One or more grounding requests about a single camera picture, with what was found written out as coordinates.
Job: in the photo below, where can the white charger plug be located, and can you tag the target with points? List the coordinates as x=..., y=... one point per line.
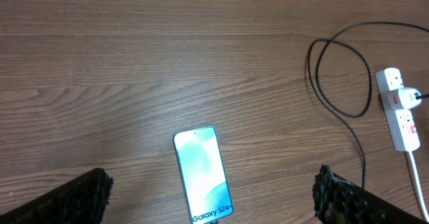
x=404, y=98

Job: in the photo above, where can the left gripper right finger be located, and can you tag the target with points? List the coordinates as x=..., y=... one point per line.
x=339, y=201

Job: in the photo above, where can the white power strip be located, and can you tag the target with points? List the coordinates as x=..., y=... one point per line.
x=403, y=130

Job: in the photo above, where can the blue Galaxy smartphone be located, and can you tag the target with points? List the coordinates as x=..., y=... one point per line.
x=203, y=175

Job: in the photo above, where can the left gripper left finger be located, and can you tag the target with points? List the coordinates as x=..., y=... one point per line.
x=80, y=201

